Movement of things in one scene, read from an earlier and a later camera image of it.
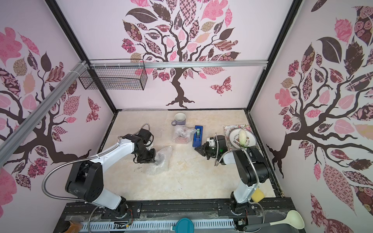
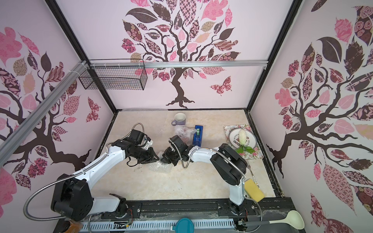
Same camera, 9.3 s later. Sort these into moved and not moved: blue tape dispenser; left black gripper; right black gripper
Moved: right black gripper
Not moved: left black gripper; blue tape dispenser
